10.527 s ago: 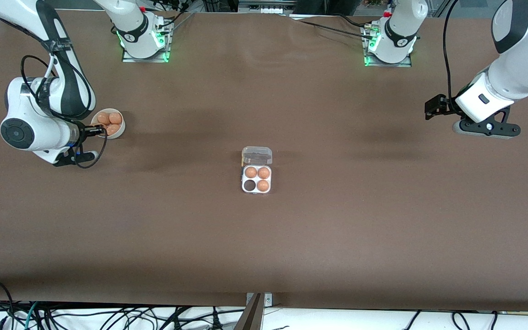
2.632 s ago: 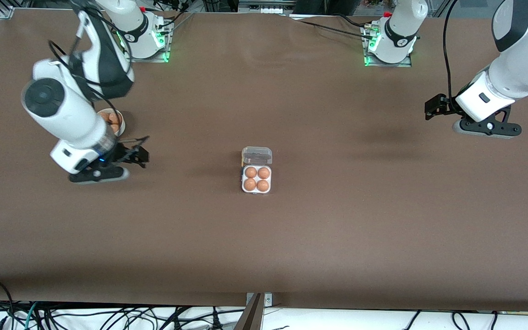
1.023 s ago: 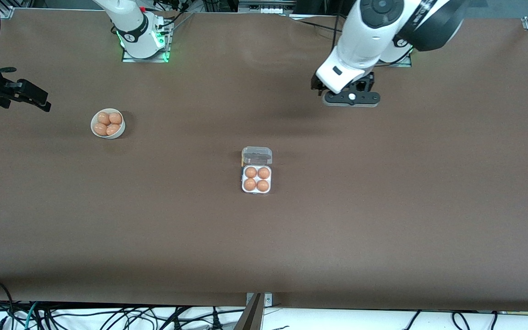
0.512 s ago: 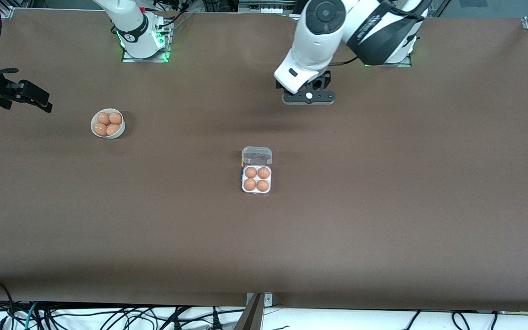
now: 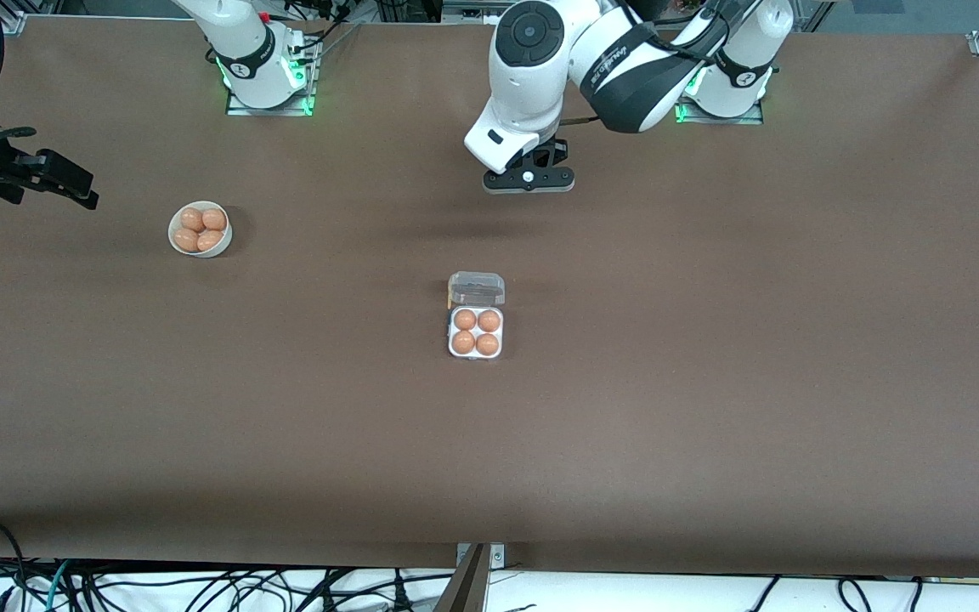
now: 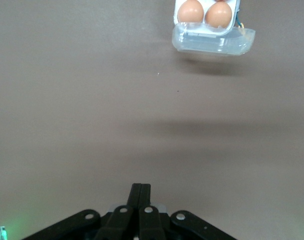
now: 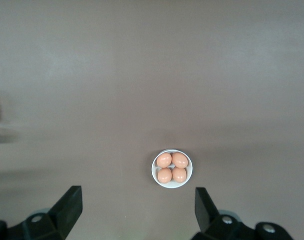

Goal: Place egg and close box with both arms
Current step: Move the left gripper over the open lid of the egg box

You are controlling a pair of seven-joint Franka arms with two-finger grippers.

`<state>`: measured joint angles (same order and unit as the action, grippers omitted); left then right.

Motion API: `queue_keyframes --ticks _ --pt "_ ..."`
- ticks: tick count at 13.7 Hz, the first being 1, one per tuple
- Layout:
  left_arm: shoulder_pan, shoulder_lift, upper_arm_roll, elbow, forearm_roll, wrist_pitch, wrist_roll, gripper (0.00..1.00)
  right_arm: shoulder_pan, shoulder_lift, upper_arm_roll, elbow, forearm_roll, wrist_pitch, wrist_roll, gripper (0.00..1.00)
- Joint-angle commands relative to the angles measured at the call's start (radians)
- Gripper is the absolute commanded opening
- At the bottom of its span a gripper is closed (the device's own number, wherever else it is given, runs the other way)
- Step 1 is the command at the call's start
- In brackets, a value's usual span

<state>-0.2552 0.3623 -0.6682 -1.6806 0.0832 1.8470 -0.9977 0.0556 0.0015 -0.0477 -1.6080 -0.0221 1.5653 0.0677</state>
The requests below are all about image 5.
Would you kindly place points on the clear plastic egg box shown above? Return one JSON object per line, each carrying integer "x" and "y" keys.
{"x": 477, "y": 289}

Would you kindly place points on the brown egg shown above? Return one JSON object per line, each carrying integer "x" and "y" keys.
{"x": 463, "y": 342}
{"x": 192, "y": 219}
{"x": 489, "y": 320}
{"x": 210, "y": 240}
{"x": 488, "y": 343}
{"x": 186, "y": 240}
{"x": 214, "y": 219}
{"x": 465, "y": 320}

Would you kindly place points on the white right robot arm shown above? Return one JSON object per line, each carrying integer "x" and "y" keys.
{"x": 243, "y": 51}

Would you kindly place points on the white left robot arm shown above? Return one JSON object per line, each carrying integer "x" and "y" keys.
{"x": 532, "y": 76}

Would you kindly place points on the white round bowl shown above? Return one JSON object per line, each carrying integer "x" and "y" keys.
{"x": 219, "y": 249}

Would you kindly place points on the dark grey metal bar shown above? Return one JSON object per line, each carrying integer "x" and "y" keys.
{"x": 466, "y": 586}

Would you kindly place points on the small metal bracket plate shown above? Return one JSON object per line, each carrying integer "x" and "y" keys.
{"x": 498, "y": 557}

